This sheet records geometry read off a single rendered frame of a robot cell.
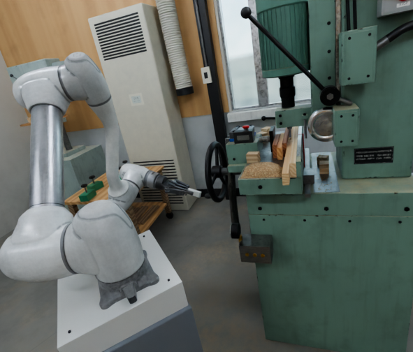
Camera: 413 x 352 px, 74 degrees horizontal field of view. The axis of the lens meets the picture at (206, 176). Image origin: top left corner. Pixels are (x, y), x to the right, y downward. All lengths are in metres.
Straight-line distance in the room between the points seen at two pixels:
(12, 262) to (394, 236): 1.19
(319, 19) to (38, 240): 1.09
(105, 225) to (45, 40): 2.84
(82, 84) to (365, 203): 1.08
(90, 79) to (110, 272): 0.68
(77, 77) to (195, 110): 1.66
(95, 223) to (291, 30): 0.86
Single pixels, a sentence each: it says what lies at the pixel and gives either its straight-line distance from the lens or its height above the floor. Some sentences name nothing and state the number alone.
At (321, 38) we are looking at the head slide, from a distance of 1.08.
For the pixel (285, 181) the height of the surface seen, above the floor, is 0.91.
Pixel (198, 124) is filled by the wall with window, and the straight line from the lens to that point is 2.70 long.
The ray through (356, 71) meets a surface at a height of 1.19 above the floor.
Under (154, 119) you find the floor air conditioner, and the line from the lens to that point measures 2.53.
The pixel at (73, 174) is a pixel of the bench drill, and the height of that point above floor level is 0.56.
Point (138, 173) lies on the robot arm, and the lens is 1.45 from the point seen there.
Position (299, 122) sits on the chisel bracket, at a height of 1.02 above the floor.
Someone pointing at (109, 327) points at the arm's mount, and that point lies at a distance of 0.91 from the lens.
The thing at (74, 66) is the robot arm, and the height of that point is 1.36.
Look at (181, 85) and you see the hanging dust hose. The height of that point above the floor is 1.16.
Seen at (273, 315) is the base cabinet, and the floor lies 0.17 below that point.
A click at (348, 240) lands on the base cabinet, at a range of 1.16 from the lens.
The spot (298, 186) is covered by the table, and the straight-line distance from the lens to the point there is 0.95.
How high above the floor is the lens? 1.28
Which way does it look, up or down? 21 degrees down
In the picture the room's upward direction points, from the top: 11 degrees counter-clockwise
